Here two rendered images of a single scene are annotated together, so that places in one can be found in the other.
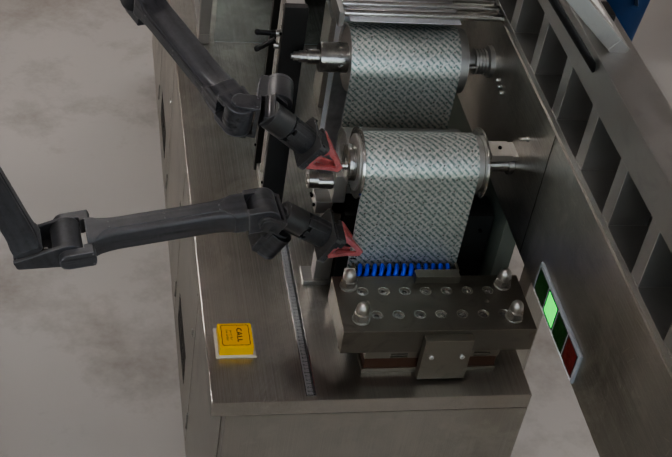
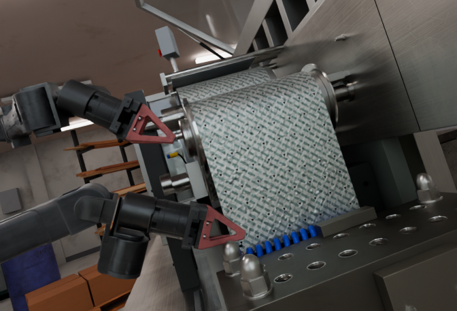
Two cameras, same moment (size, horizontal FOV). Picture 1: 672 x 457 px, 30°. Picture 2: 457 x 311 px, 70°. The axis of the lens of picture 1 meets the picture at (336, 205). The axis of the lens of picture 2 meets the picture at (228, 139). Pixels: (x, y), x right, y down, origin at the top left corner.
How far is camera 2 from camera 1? 2.12 m
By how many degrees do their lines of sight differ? 43
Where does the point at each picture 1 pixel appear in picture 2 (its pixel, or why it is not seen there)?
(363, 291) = not seen: hidden behind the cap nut
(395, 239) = (275, 200)
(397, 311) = (313, 264)
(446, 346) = (422, 276)
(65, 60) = not seen: outside the picture
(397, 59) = (216, 86)
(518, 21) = (290, 24)
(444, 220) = (315, 155)
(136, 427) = not seen: outside the picture
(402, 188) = (246, 126)
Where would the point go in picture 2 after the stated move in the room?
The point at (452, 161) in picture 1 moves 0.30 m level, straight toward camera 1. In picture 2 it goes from (283, 84) to (266, 31)
